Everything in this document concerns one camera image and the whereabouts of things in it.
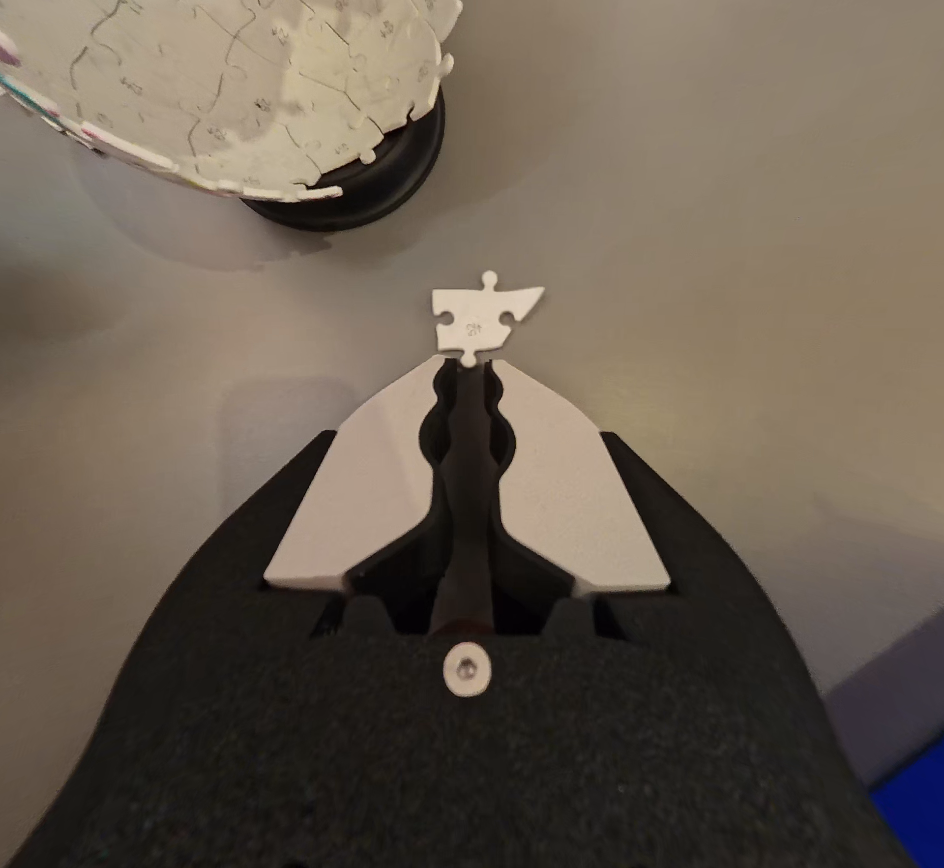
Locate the white puzzle piece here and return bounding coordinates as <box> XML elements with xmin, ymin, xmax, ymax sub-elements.
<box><xmin>431</xmin><ymin>270</ymin><xmax>547</xmax><ymax>369</ymax></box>

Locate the blue plastic bin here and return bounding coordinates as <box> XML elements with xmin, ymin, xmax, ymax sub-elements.
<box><xmin>870</xmin><ymin>743</ymin><xmax>944</xmax><ymax>868</ymax></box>

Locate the round black ball stand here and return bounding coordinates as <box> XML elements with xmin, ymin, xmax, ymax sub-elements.
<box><xmin>239</xmin><ymin>90</ymin><xmax>447</xmax><ymax>233</ymax></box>

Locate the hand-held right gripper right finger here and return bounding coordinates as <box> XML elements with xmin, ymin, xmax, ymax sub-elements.
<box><xmin>483</xmin><ymin>359</ymin><xmax>672</xmax><ymax>636</ymax></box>

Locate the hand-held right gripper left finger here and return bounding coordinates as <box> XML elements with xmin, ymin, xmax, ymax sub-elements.
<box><xmin>263</xmin><ymin>357</ymin><xmax>452</xmax><ymax>636</ymax></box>

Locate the colourful puzzle ball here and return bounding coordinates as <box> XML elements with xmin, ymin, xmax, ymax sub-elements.
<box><xmin>0</xmin><ymin>0</ymin><xmax>486</xmax><ymax>204</ymax></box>

